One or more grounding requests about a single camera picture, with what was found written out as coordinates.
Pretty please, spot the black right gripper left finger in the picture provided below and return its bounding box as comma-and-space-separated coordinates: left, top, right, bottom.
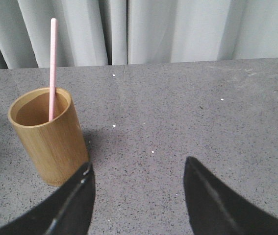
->
0, 163, 95, 235

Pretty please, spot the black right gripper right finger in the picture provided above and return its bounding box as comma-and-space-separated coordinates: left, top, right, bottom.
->
183, 157, 278, 235

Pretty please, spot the bamboo wooden cup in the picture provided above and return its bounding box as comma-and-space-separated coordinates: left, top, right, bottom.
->
8, 88, 89, 187

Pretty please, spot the white pleated curtain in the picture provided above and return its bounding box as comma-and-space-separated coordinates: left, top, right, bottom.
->
0, 0, 278, 69

